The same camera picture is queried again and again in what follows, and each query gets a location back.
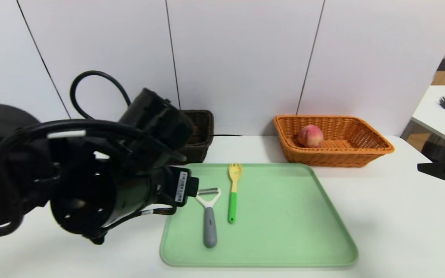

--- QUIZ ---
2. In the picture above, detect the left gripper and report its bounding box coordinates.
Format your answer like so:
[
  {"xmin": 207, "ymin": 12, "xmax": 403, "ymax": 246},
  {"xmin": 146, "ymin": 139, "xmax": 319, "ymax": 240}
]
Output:
[{"xmin": 160, "ymin": 166, "xmax": 199, "ymax": 207}]

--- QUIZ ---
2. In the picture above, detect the yellow fork green handle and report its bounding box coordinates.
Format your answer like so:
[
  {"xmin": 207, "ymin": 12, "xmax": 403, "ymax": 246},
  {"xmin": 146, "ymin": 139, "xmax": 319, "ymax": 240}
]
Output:
[{"xmin": 228, "ymin": 163, "xmax": 243, "ymax": 224}]

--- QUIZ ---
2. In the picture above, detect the white peeler grey handle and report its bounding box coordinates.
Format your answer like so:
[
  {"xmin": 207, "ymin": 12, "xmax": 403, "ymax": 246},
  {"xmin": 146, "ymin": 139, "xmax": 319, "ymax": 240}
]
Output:
[{"xmin": 195, "ymin": 188, "xmax": 222, "ymax": 249}]

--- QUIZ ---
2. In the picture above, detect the red yellow peach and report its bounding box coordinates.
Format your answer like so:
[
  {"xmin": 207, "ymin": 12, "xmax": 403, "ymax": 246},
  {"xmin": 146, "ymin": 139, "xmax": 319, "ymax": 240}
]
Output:
[{"xmin": 297, "ymin": 124, "xmax": 324, "ymax": 148}]

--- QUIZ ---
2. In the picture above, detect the dark brown wicker basket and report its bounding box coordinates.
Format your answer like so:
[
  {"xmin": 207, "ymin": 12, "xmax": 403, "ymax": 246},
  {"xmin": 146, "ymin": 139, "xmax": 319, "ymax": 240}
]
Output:
[{"xmin": 176, "ymin": 110, "xmax": 214, "ymax": 164}]

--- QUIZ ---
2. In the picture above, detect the orange wicker basket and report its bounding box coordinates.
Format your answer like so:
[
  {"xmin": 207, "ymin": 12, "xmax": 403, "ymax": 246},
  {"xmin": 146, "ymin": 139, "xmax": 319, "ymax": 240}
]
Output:
[{"xmin": 273, "ymin": 115, "xmax": 395, "ymax": 168}]

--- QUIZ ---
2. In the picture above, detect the light green plastic tray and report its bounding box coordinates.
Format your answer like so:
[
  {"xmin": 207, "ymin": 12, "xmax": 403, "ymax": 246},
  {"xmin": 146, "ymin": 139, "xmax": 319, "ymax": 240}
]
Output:
[{"xmin": 160, "ymin": 163, "xmax": 359, "ymax": 268}]

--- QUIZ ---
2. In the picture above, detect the white side table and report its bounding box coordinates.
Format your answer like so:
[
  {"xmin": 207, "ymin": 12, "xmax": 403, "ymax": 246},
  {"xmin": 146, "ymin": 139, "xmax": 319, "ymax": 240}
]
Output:
[{"xmin": 400, "ymin": 86, "xmax": 445, "ymax": 152}]

